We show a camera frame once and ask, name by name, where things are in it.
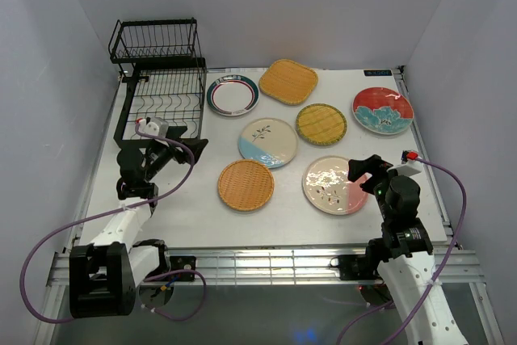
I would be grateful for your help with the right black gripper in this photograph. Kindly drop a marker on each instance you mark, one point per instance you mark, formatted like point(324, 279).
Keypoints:
point(371, 164)

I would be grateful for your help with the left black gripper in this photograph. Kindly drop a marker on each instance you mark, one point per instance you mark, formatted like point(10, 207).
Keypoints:
point(195, 147)

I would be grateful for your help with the white plate green maroon rim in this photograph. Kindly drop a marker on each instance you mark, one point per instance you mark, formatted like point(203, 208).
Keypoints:
point(232, 95)

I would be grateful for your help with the round orange woven plate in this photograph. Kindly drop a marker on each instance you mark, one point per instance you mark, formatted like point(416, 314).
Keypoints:
point(245, 185)

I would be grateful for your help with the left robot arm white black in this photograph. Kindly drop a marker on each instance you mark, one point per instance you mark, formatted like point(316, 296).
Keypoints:
point(105, 273)

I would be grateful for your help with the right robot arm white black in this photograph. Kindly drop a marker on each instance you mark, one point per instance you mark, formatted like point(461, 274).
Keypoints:
point(403, 255)

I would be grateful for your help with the cream pink plate with sprig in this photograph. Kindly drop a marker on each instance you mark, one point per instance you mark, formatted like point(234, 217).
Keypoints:
point(326, 185)

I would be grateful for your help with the round yellow green woven plate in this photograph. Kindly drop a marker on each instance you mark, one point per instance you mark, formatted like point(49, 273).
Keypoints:
point(321, 124)

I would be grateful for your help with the red plate blue flower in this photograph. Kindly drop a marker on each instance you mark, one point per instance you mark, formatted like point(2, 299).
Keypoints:
point(382, 111)

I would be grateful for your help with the cream blue plate with sprig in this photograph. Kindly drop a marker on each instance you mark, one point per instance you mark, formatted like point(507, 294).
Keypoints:
point(270, 141)

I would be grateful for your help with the blue label sticker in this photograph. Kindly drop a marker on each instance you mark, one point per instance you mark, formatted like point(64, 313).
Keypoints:
point(377, 73)

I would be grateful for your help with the square orange woven plate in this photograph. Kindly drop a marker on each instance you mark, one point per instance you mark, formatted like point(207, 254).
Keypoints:
point(289, 82)

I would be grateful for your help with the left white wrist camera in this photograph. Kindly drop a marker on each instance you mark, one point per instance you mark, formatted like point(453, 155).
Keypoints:
point(152, 126)

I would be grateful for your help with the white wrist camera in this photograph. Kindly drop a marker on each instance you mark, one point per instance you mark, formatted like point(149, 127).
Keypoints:
point(409, 165)
point(152, 126)

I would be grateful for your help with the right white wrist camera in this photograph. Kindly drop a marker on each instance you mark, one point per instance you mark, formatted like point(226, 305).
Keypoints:
point(409, 165)

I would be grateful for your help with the black wire dish rack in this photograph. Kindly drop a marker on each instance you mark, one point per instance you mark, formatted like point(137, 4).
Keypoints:
point(164, 72)

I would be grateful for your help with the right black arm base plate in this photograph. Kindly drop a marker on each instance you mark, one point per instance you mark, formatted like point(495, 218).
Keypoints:
point(353, 267)

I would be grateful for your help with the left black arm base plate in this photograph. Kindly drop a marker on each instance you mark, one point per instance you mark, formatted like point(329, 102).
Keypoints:
point(182, 263)

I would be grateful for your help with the aluminium front rail frame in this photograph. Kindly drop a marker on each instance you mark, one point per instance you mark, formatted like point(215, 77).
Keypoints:
point(296, 266)

